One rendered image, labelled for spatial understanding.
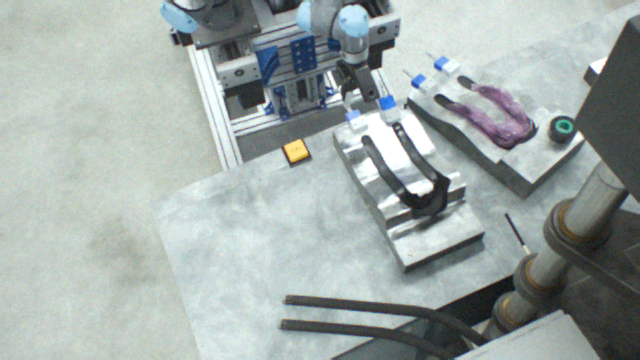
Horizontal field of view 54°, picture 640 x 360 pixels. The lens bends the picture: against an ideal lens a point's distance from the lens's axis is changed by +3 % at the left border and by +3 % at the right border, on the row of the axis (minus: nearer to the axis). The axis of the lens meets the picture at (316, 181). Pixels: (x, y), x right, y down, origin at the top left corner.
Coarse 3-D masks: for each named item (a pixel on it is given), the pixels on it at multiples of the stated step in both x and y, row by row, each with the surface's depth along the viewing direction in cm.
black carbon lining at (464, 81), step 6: (456, 78) 208; (462, 78) 208; (468, 78) 208; (462, 84) 207; (468, 84) 207; (438, 96) 205; (444, 96) 205; (438, 102) 204; (444, 102) 204; (450, 102) 204; (534, 126) 195; (528, 132) 194; (534, 132) 194; (528, 138) 193; (516, 144) 193
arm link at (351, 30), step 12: (348, 12) 158; (360, 12) 157; (336, 24) 160; (348, 24) 156; (360, 24) 156; (336, 36) 161; (348, 36) 159; (360, 36) 159; (348, 48) 163; (360, 48) 163
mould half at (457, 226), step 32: (384, 128) 196; (416, 128) 196; (352, 160) 192; (384, 192) 181; (416, 192) 179; (448, 192) 179; (384, 224) 180; (416, 224) 182; (448, 224) 182; (480, 224) 181; (416, 256) 178
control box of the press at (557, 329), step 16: (544, 320) 106; (560, 320) 106; (512, 336) 105; (528, 336) 105; (544, 336) 105; (560, 336) 104; (576, 336) 104; (480, 352) 104; (496, 352) 104; (512, 352) 104; (528, 352) 103; (544, 352) 103; (560, 352) 103; (576, 352) 103; (592, 352) 103
